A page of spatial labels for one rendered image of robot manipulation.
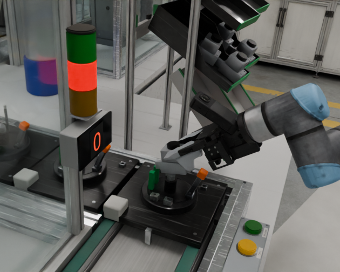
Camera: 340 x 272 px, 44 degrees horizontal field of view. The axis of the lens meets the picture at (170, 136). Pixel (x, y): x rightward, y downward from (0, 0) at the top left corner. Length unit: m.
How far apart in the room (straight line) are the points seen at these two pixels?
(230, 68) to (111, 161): 0.41
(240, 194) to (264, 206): 0.15
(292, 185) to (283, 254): 1.84
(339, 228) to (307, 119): 0.51
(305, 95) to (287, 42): 4.09
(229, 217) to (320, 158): 0.31
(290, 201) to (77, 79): 2.21
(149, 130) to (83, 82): 0.84
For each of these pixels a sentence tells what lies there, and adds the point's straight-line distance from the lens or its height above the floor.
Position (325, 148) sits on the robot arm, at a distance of 0.84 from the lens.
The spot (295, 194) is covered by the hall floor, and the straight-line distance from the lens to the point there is 2.88.
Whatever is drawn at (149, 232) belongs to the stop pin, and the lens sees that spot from 0.96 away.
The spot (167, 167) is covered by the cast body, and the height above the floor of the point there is 1.07.
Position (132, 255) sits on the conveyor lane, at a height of 0.92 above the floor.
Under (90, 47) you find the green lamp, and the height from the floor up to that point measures 1.39.
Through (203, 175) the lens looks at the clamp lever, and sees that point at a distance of 0.97.
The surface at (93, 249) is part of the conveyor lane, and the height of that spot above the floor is 0.95.
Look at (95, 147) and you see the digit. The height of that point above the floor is 1.19.
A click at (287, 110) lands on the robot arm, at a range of 0.83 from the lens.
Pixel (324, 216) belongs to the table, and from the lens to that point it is 1.29.
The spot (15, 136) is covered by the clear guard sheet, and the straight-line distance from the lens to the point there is 0.69.
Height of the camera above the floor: 1.61
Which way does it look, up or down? 29 degrees down
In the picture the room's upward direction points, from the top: 5 degrees clockwise
